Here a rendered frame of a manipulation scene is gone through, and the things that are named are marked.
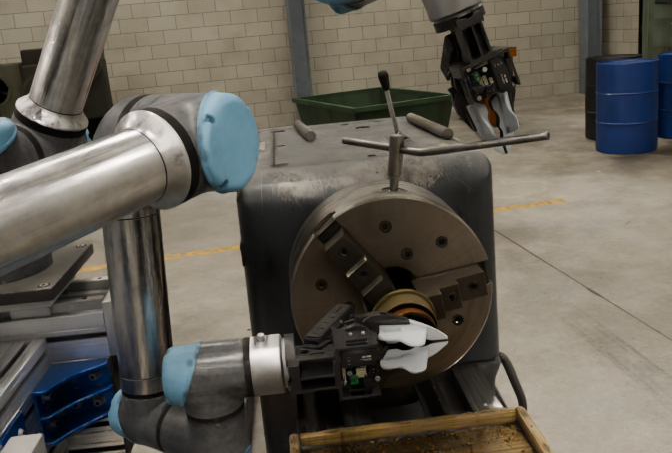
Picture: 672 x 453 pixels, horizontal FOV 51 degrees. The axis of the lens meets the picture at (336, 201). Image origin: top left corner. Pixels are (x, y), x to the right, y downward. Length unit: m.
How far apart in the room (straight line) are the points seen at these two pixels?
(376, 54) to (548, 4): 2.99
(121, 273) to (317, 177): 0.41
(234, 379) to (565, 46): 11.88
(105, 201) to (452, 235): 0.56
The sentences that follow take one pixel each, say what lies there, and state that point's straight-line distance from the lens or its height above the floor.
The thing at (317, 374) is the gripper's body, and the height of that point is 1.08.
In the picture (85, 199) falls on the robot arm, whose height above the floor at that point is 1.35.
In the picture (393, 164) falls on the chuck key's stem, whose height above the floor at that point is 1.28.
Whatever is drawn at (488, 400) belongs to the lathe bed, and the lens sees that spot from 1.25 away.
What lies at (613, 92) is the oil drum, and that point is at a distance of 7.43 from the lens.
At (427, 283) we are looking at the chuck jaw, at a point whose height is 1.11.
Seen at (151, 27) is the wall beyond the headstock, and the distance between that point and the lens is 10.96.
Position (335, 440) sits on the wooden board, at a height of 0.89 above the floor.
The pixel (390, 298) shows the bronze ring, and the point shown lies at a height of 1.12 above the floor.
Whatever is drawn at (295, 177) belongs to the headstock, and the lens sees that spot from 1.22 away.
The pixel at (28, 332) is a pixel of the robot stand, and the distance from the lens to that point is 1.18.
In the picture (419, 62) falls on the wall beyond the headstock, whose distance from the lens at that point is 11.56.
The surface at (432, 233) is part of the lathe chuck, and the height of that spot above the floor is 1.17.
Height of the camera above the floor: 1.49
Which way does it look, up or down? 14 degrees down
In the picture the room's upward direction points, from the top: 5 degrees counter-clockwise
